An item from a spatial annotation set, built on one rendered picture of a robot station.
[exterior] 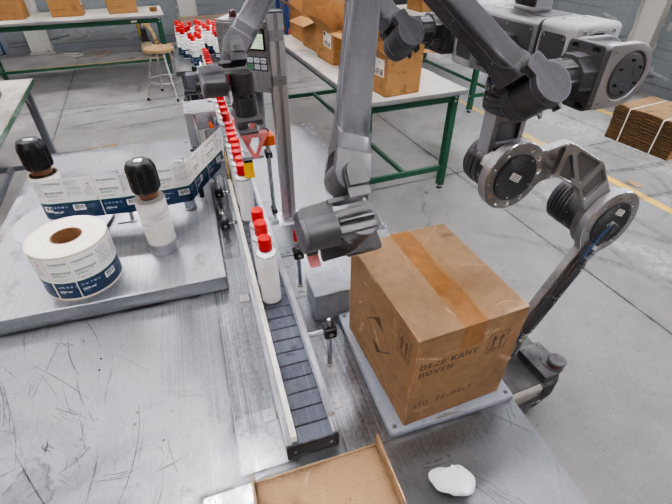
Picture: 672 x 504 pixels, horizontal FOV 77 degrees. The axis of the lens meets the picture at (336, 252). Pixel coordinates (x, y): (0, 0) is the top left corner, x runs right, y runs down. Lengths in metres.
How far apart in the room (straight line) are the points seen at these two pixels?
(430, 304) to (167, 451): 0.61
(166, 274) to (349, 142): 0.81
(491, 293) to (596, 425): 1.43
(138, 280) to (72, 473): 0.52
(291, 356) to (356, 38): 0.68
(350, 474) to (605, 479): 1.36
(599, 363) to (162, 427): 2.01
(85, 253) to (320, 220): 0.77
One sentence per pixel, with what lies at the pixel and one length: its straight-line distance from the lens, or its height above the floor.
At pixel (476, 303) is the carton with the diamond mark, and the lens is 0.85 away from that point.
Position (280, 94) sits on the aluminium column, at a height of 1.28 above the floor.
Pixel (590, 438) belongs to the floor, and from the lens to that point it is 2.19.
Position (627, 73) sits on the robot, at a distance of 1.06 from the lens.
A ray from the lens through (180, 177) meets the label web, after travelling 1.53.
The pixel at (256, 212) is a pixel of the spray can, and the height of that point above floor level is 1.08.
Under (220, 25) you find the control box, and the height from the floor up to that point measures 1.46.
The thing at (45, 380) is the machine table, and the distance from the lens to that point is 1.25.
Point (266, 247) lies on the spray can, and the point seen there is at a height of 1.07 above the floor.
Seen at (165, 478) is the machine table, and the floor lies 0.83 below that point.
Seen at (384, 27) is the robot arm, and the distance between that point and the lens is 1.30.
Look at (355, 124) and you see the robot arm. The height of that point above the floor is 1.44.
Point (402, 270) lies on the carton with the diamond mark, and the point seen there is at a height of 1.12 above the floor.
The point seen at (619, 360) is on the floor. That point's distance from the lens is 2.54.
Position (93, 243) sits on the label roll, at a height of 1.02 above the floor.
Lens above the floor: 1.69
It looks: 38 degrees down
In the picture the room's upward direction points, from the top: straight up
